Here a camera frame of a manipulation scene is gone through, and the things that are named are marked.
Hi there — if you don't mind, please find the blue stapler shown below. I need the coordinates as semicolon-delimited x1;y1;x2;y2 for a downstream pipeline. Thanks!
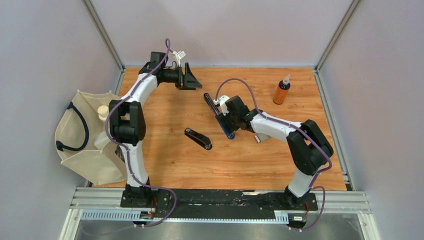
203;93;235;140

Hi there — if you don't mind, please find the black stapler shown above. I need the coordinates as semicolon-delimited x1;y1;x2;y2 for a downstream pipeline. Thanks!
184;128;213;151

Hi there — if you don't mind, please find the orange glue bottle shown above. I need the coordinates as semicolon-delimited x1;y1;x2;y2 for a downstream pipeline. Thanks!
273;74;291;105

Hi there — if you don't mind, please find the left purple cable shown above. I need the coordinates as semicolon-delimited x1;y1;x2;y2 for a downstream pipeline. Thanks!
104;38;178;229

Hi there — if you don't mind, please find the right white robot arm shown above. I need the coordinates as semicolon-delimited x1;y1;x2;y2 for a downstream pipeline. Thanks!
213;95;334;210

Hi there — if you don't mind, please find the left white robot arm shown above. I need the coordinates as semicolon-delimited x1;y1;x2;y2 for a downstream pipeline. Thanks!
107;51;202;208

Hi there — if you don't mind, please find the cream bottle in bag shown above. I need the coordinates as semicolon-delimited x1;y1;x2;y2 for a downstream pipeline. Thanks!
97;105;109;123

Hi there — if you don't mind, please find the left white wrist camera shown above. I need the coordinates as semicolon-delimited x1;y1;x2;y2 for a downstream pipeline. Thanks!
172;51;186;67

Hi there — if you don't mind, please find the purple cable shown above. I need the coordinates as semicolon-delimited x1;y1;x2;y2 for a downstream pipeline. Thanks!
104;38;178;229
215;78;333;232

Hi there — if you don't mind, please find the beige tote bag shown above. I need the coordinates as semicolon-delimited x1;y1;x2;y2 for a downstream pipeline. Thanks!
54;91;128;185

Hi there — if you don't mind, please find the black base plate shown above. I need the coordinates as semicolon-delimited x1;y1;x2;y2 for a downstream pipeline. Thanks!
120;188;319;220

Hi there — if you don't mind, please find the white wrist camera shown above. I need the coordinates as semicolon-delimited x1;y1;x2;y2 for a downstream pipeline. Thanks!
172;51;186;67
213;95;230;116

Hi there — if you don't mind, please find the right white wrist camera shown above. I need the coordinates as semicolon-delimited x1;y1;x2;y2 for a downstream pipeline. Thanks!
213;95;230;116

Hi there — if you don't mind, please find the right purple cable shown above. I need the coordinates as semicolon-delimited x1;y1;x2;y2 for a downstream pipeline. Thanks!
215;78;333;232

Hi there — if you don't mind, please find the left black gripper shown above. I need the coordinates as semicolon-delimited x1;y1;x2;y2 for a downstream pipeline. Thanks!
160;63;202;91

